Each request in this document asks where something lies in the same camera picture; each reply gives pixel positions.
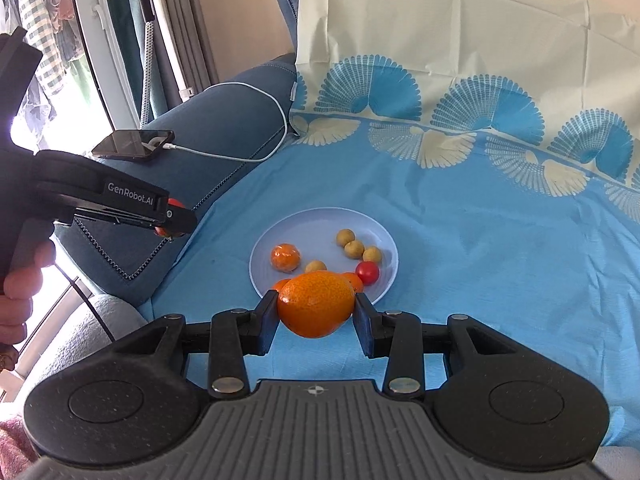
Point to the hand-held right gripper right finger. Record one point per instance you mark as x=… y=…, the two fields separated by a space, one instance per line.
x=361 y=332

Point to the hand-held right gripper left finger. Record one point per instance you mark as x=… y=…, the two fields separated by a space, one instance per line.
x=270 y=330

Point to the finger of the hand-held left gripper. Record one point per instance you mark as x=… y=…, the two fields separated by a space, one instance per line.
x=181 y=220

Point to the red cherry tomato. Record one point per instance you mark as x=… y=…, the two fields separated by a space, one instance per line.
x=369 y=273
x=175 y=203

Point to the small orange kumquat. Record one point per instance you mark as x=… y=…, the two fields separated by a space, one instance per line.
x=354 y=281
x=281 y=285

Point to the large orange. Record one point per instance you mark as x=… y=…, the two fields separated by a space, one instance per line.
x=315 y=305

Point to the small tangerine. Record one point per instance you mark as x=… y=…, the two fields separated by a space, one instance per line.
x=285 y=256

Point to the tan longan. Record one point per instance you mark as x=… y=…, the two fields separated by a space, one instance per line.
x=372 y=255
x=355 y=248
x=315 y=265
x=345 y=236

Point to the pale blue plate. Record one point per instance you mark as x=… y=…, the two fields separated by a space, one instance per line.
x=320 y=227

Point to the person's left hand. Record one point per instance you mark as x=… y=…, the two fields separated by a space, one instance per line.
x=17 y=300

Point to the black smartphone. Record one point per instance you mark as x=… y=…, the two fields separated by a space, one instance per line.
x=125 y=143

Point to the green hanging garment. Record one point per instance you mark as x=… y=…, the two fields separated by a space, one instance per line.
x=80 y=80

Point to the blue fabric sofa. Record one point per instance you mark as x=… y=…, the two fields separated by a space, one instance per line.
x=235 y=110

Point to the dark green curtain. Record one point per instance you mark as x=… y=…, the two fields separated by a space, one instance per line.
x=125 y=60

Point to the blue fan-print sheet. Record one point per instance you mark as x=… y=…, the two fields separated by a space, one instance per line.
x=450 y=220

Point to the grey fleece blanket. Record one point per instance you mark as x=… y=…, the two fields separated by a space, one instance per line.
x=65 y=340

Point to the plaid hanging shirt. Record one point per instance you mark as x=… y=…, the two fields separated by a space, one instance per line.
x=45 y=35

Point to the white steamer stand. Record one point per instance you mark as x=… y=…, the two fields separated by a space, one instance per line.
x=167 y=35

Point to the black garment steamer head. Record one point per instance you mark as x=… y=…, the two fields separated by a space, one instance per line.
x=144 y=5

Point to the grey curtain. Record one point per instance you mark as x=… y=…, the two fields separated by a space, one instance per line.
x=195 y=25

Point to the pink fuzzy cloth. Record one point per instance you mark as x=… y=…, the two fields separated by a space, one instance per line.
x=12 y=442

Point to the white door frame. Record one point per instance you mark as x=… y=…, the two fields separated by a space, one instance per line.
x=100 y=50

